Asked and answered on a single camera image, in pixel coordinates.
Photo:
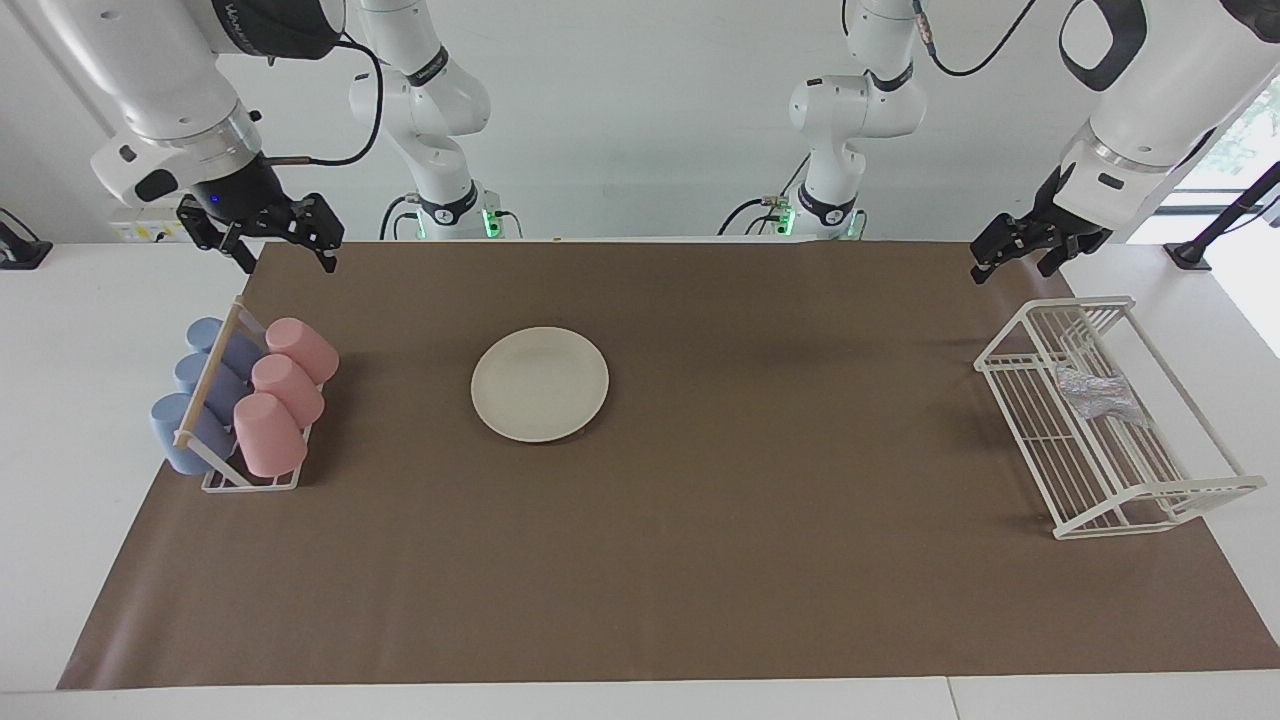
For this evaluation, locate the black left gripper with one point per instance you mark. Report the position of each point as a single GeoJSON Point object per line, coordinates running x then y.
{"type": "Point", "coordinates": [1048, 205]}

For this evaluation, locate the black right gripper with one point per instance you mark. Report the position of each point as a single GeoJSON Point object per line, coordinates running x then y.
{"type": "Point", "coordinates": [250, 200]}

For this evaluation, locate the clear plastic bag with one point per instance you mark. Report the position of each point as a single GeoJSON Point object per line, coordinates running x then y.
{"type": "Point", "coordinates": [1100, 395]}

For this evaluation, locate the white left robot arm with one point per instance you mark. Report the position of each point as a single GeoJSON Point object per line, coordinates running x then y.
{"type": "Point", "coordinates": [1150, 100]}

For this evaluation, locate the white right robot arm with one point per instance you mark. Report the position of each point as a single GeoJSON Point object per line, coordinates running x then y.
{"type": "Point", "coordinates": [160, 80]}

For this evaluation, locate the cream round plate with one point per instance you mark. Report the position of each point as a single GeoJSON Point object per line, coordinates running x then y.
{"type": "Point", "coordinates": [540, 385]}

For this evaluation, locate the pink plastic cup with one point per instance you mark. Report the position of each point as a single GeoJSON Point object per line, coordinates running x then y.
{"type": "Point", "coordinates": [305, 345]}
{"type": "Point", "coordinates": [290, 388]}
{"type": "Point", "coordinates": [268, 435]}

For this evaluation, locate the blue plastic cup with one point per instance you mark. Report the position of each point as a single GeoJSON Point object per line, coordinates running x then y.
{"type": "Point", "coordinates": [165, 440]}
{"type": "Point", "coordinates": [203, 335]}
{"type": "Point", "coordinates": [190, 375]}

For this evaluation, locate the bright window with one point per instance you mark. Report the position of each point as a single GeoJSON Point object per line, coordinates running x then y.
{"type": "Point", "coordinates": [1245, 140]}

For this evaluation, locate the black table clamp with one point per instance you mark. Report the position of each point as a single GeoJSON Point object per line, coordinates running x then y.
{"type": "Point", "coordinates": [20, 250]}

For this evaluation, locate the white cup holder rack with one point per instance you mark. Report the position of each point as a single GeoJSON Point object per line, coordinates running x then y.
{"type": "Point", "coordinates": [250, 485]}

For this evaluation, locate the brown table mat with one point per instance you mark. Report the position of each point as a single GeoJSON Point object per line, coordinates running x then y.
{"type": "Point", "coordinates": [700, 560]}

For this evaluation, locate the white wall power strip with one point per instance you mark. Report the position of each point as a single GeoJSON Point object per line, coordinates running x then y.
{"type": "Point", "coordinates": [140, 230]}

